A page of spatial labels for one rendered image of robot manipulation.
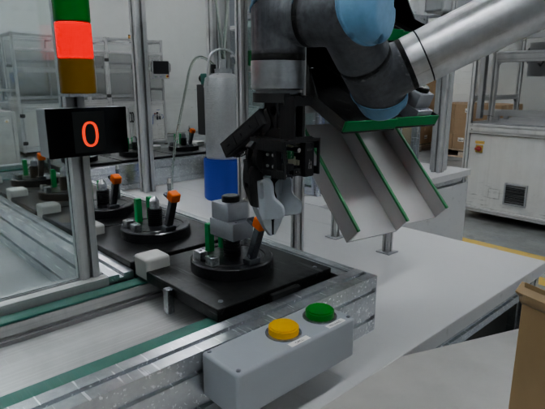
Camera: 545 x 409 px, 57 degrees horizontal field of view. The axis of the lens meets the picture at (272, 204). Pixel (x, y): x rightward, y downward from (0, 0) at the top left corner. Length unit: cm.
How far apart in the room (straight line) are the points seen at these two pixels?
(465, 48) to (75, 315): 68
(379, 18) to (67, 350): 60
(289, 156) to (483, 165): 440
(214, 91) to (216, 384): 126
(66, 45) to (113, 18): 1153
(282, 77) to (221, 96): 107
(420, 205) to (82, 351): 74
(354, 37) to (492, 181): 443
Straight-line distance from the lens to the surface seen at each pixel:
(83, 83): 79
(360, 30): 63
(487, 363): 86
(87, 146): 79
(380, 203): 103
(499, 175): 498
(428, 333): 91
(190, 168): 219
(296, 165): 71
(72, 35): 79
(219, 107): 174
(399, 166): 117
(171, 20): 1300
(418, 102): 107
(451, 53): 72
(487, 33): 73
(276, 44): 68
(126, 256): 94
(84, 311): 85
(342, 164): 105
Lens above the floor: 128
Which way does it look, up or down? 14 degrees down
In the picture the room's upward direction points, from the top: straight up
